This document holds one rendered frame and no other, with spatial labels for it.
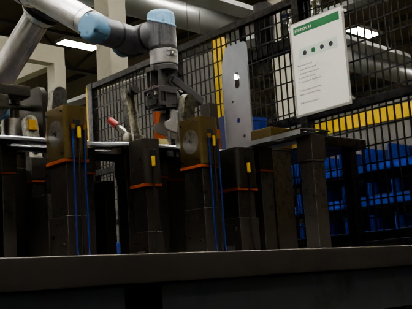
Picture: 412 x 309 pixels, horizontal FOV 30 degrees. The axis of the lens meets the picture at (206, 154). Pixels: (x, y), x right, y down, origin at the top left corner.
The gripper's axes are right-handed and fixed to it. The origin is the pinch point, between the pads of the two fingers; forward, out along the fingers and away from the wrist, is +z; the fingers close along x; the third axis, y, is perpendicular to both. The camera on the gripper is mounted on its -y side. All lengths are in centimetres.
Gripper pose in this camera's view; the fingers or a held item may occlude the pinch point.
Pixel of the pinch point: (176, 141)
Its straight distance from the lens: 203.7
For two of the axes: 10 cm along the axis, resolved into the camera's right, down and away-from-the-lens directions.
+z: 0.8, 9.9, -1.5
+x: 6.4, -1.6, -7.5
